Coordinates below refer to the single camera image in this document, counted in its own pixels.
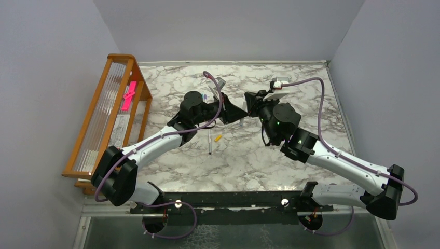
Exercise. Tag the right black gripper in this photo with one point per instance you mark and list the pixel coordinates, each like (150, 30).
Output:
(256, 101)

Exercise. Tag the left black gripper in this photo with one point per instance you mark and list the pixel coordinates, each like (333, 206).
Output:
(230, 113)

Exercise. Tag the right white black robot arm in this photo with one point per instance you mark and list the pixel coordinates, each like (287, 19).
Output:
(376, 188)

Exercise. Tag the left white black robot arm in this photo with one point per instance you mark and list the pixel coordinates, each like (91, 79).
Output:
(116, 173)

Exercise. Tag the yellow pen cap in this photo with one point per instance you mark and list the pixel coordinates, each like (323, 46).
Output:
(218, 138)

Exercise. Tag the white pen leftmost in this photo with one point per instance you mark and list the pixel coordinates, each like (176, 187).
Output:
(209, 142)

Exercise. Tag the pink clip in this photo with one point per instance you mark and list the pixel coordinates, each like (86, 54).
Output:
(128, 96)

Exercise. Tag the wooden rack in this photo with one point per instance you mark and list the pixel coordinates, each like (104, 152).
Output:
(106, 104)

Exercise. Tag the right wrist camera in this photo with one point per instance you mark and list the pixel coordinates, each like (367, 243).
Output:
(276, 91)

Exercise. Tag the black mounting rail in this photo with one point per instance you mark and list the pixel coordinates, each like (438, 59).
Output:
(229, 208)

